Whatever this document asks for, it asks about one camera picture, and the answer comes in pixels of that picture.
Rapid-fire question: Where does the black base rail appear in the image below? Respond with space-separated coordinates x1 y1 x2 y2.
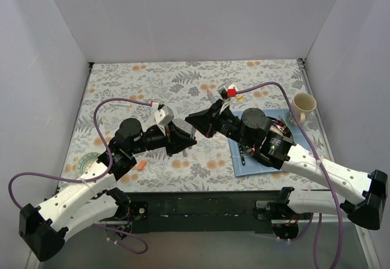
82 191 324 233

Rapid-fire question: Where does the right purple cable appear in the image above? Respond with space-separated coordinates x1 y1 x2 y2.
234 81 341 269

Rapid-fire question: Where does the blue checkered placemat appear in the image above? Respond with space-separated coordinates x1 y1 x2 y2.
228 109 311 178

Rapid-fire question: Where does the cream mug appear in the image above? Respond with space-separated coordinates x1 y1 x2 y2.
291 93 317 125

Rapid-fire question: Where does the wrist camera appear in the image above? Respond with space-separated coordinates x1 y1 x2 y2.
217 81 238 111
154 104 174 126

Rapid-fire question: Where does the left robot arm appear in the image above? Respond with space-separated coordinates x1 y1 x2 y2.
19 118 196 262

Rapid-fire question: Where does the white acrylic marker pink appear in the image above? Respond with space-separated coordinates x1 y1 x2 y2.
190 127 196 139

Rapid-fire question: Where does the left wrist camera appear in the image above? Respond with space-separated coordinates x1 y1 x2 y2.
154 104 174 126

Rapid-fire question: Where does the thin yellow tipped pen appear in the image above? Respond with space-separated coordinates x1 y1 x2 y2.
110 103 133 108

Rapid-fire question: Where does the floral tablecloth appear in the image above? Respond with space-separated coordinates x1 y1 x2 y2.
62 59 319 192

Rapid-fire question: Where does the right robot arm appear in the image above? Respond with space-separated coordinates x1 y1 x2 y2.
185 99 388 230

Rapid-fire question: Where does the patterned small bowl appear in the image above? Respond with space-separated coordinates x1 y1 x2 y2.
76 152 100 175

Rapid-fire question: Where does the black handled fork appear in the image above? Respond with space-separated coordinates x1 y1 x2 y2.
238 144 246 166

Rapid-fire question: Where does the brown striped plate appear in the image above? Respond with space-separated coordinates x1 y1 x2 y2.
244 117 296 166

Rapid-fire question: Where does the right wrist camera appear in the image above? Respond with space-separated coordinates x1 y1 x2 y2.
217 81 238 111

